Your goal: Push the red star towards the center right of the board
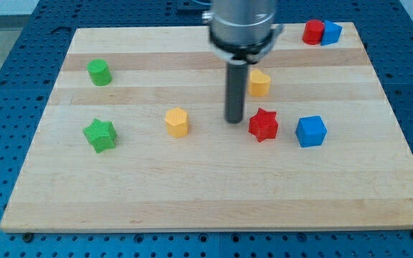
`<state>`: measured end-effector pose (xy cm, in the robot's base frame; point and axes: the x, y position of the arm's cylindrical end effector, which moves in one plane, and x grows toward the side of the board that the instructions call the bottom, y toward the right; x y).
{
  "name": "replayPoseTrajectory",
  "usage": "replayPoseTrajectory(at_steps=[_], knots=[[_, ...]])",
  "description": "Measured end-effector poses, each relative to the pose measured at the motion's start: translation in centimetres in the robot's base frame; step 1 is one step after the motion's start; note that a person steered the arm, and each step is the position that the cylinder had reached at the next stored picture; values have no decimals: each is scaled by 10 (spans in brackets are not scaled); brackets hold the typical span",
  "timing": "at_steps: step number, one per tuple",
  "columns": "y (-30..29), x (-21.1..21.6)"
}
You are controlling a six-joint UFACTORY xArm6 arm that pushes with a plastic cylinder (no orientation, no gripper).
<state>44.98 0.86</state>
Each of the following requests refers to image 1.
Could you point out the green cylinder block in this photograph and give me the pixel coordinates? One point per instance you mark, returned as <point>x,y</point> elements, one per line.
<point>99,72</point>

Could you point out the red cylinder block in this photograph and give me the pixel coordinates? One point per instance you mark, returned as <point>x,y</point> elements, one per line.
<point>313,32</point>

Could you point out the blue triangular block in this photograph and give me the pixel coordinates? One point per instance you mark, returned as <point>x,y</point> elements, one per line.
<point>332,32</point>

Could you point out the wooden board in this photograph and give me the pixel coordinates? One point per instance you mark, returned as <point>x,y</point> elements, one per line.
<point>218,177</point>

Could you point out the red star block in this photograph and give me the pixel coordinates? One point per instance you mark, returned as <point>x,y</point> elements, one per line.
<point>263,125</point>

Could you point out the blue cube block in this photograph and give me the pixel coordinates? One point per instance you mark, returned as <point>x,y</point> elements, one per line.
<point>311,131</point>

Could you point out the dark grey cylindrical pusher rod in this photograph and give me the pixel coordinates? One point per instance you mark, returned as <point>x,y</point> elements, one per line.
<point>236,83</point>

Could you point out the yellow hexagon block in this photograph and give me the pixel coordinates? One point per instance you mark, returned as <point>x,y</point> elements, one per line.
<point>177,122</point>

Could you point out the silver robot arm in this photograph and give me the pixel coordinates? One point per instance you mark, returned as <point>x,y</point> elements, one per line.
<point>241,32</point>

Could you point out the green star block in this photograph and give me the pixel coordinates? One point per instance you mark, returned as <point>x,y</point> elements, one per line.
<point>100,135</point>

